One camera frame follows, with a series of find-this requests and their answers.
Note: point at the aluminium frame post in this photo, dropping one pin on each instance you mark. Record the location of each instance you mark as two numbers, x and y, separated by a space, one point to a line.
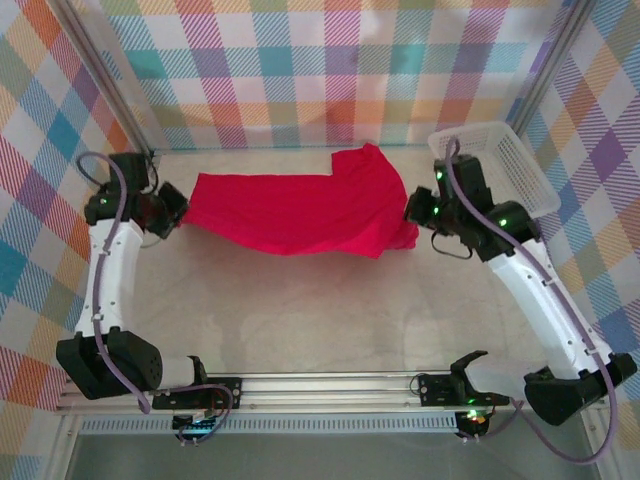
106 75
553 65

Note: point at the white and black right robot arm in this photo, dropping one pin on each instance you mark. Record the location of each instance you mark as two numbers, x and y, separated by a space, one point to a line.
540 300

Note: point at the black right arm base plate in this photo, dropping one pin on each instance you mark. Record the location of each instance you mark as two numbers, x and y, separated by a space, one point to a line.
435 390

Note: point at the white plastic mesh basket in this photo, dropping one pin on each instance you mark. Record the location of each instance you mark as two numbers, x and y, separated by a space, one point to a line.
520 165

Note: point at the red t-shirt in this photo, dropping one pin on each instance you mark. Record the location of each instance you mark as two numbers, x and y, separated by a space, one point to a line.
300 215

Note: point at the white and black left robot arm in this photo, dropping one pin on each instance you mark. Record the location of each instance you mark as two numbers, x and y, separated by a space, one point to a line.
110 280

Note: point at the aluminium mounting rail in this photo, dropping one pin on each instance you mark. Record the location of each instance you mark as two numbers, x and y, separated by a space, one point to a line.
325 387

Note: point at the controller circuit board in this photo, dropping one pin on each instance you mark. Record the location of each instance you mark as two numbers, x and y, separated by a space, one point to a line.
195 425
472 420

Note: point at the left controller circuit board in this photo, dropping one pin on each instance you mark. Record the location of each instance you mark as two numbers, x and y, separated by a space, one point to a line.
195 425

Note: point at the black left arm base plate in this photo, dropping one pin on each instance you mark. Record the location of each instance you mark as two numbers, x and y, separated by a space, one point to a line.
227 392

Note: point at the right controller circuit board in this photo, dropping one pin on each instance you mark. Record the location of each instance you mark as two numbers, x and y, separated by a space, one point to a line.
472 420

